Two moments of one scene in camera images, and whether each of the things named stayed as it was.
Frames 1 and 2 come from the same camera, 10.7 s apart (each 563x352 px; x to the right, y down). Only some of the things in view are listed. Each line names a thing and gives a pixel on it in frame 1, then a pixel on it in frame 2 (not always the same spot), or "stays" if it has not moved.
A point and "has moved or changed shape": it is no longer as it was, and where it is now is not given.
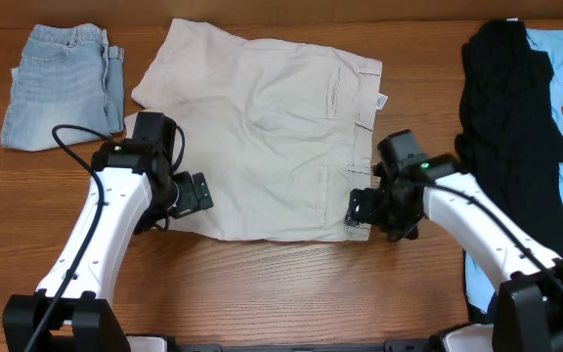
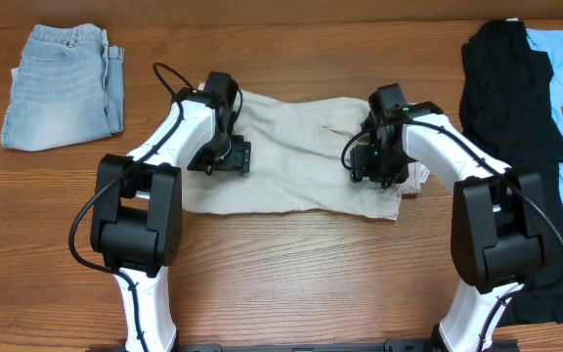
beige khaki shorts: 282,134 has moved or changed shape
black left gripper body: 184,197 -> 226,151
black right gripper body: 386,211 -> 385,162
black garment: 510,141 stays
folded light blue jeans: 68,74 stays
